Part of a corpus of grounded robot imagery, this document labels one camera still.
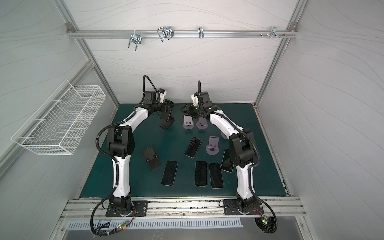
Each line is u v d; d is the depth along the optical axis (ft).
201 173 2.62
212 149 2.98
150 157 2.83
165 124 3.46
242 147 1.74
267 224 2.35
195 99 2.82
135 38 2.56
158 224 2.31
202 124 3.42
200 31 2.36
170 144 3.58
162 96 3.04
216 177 2.75
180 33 2.55
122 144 1.94
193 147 3.95
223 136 3.33
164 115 3.52
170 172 2.77
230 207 2.41
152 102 2.69
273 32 2.51
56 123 2.20
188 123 3.39
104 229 2.24
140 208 2.42
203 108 2.40
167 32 2.51
